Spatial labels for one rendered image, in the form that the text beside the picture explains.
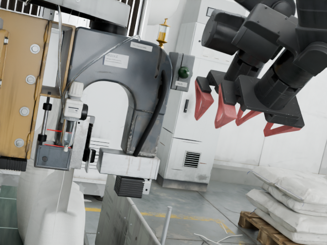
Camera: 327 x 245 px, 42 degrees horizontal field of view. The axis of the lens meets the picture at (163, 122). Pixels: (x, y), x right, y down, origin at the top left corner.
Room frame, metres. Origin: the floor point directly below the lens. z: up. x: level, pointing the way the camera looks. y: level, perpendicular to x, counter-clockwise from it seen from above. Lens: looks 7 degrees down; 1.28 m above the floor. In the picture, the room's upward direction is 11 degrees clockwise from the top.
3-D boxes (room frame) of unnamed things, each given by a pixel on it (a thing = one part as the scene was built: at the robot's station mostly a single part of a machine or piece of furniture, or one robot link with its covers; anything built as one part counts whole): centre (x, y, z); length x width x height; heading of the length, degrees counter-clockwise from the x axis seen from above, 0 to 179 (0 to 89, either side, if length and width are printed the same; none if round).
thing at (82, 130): (1.00, 0.19, 1.08); 0.03 x 0.01 x 0.13; 109
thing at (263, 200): (3.84, -1.24, 0.32); 0.67 x 0.42 x 0.14; 113
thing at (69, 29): (1.05, 0.29, 1.26); 0.22 x 0.05 x 0.16; 19
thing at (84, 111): (0.93, 0.18, 1.16); 0.04 x 0.02 x 0.04; 19
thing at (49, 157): (0.98, 0.24, 1.04); 0.08 x 0.06 x 0.05; 109
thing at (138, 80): (1.14, 0.16, 1.21); 0.30 x 0.25 x 0.30; 19
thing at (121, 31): (1.06, 0.18, 1.35); 0.09 x 0.09 x 0.03
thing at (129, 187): (1.05, 0.04, 0.98); 0.09 x 0.05 x 0.05; 109
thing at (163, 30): (1.05, 0.04, 1.37); 0.03 x 0.02 x 0.03; 19
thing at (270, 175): (3.84, -1.24, 0.56); 0.66 x 0.43 x 0.15; 106
